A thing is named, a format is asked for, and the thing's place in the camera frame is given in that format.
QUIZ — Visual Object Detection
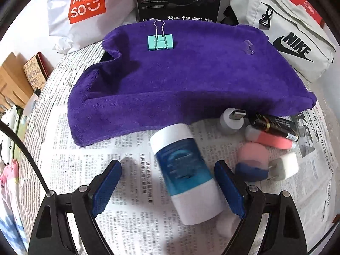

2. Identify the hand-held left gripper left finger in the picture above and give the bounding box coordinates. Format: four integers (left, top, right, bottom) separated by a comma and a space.
28, 160, 123, 255

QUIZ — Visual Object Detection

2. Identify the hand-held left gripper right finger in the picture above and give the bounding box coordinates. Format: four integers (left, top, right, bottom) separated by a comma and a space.
214, 161, 309, 255

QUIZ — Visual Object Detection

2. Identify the pink and blue sponge puff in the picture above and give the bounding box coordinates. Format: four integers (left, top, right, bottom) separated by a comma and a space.
235, 142, 269, 182

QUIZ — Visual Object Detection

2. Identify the white and blue bottle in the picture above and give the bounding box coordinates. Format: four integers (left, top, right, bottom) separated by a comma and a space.
149, 123, 226, 225

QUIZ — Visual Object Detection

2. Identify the white charger plug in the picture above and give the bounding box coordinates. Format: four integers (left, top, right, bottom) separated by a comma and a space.
266, 152, 298, 182

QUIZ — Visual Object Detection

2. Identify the pink tube with white cap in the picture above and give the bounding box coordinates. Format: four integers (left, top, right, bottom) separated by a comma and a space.
244, 126, 298, 149

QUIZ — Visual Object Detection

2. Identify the round white USB adapter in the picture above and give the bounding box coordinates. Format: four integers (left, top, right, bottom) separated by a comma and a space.
220, 108, 249, 135

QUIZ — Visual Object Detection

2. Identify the black and gold tube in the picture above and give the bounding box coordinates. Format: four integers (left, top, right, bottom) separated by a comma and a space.
250, 115, 299, 142

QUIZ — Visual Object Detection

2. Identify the newspaper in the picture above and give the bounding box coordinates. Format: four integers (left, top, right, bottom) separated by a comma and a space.
54, 106, 338, 255

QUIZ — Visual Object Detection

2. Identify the colourful printed cloth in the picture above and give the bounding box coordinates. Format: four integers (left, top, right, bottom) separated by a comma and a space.
0, 106, 26, 245

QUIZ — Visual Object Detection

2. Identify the purple towel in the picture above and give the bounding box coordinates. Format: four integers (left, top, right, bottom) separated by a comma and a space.
68, 21, 317, 147

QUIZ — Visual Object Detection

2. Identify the brown patterned box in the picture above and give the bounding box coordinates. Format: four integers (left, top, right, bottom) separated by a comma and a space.
23, 53, 54, 91

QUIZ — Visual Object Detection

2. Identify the small clear vial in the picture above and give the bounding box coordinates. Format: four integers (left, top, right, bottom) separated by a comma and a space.
243, 40, 256, 56

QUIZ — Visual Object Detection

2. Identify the wooden furniture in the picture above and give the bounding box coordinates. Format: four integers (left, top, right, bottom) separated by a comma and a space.
0, 52, 35, 112

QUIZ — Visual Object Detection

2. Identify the teal binder clip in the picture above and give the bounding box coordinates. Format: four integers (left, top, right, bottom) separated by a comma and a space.
147, 20, 175, 51

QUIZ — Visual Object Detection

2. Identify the white plastic shopping bag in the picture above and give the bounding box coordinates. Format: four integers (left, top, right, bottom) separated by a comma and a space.
47, 0, 136, 54

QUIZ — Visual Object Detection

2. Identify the light grey waist bag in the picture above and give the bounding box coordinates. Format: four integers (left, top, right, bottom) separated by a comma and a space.
220, 0, 336, 83

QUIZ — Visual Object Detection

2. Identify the black headset box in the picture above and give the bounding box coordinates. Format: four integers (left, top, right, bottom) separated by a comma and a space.
135, 0, 224, 24

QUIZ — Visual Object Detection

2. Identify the black cable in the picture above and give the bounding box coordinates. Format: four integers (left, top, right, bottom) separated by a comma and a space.
0, 122, 57, 194

